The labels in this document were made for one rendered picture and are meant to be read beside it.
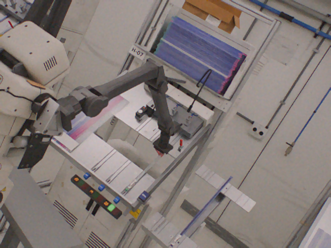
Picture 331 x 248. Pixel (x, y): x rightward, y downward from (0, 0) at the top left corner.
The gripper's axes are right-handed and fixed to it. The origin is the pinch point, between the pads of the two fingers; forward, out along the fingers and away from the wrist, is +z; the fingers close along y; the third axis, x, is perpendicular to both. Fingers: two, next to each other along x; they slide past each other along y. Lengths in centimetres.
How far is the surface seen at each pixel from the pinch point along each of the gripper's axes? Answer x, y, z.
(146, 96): -28.4, 35.2, -2.2
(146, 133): -6.4, 16.2, 0.2
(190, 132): -19.9, -4.8, -7.6
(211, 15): -93, 37, -34
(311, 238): -11, -88, -2
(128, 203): 33.8, -6.1, 4.0
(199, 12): -92, 45, -33
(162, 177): 10.5, -10.0, 1.6
